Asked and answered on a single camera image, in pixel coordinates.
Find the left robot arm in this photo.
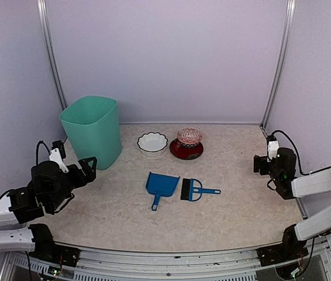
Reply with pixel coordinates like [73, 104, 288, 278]
[0, 140, 98, 266]

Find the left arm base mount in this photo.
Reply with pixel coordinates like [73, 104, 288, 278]
[28, 224, 80, 268]

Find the white scalloped bowl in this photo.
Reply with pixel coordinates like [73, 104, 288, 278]
[137, 132, 168, 157]

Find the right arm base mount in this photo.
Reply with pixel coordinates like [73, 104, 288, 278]
[257, 224, 308, 266]

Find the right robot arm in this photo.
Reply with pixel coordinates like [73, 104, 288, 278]
[253, 130, 331, 260]

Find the blue plastic dustpan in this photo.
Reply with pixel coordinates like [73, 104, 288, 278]
[146, 172, 180, 211]

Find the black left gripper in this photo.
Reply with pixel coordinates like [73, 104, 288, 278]
[47, 156, 96, 211]

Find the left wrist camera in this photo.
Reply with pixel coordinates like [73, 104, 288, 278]
[49, 140, 69, 173]

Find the teal plastic waste bin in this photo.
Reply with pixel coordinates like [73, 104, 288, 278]
[60, 96, 122, 170]

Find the pink patterned inverted bowl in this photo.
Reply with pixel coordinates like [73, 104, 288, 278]
[177, 128, 202, 145]

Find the red patterned bowl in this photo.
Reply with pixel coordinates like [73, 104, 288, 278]
[170, 139, 204, 160]

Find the blue hand brush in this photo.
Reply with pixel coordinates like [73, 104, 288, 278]
[180, 178, 221, 202]

